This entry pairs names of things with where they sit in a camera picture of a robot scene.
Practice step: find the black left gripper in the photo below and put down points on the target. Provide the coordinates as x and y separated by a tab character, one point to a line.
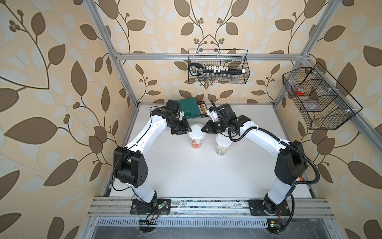
184	128

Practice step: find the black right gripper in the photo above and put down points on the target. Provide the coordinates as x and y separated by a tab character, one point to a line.
209	124

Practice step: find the white plastic cup lid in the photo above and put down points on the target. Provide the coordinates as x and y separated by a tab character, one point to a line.
223	141

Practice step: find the clear plastic lid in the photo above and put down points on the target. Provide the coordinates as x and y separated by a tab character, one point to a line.
196	132

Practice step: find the paper milk tea cup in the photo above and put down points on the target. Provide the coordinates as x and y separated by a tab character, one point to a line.
222	148
196	143

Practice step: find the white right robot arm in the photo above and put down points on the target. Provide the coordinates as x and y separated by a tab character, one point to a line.
292	167

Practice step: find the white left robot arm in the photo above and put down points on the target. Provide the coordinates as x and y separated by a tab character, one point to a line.
129	165

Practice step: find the green plastic tool case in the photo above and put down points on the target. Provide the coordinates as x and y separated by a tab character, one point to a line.
190	108

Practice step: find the black screwdriver bit box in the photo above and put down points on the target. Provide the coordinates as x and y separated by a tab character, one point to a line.
203	109

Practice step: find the red object in basket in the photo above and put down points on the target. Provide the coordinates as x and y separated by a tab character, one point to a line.
300	91

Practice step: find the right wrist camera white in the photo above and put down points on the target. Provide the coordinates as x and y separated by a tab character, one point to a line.
213	115

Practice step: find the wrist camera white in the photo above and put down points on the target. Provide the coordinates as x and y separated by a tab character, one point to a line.
213	115
180	115

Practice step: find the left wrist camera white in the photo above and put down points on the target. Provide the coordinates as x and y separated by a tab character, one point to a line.
180	115

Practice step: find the black wire basket back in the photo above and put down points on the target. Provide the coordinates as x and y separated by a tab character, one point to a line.
223	66

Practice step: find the black wire basket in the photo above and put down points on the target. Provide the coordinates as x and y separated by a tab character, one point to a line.
327	104
223	66

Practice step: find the black handled scissors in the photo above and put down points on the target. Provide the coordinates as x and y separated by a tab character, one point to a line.
196	69

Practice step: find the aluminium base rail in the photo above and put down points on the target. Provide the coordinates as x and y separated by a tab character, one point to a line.
200	212

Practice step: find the black wire basket right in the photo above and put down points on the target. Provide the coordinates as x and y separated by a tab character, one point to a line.
327	104

